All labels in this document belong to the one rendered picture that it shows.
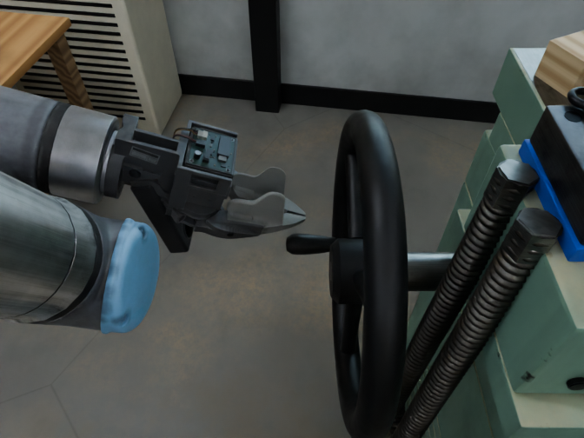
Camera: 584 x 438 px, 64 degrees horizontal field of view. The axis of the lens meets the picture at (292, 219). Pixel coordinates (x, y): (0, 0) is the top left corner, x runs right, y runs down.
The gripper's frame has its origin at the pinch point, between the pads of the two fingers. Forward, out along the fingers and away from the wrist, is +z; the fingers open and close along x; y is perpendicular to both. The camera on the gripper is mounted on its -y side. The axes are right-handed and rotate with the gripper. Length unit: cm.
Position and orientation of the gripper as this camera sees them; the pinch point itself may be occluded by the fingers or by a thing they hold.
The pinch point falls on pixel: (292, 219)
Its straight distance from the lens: 54.0
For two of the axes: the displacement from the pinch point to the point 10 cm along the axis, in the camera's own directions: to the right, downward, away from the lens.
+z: 9.4, 2.3, 2.6
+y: 3.4, -6.0, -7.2
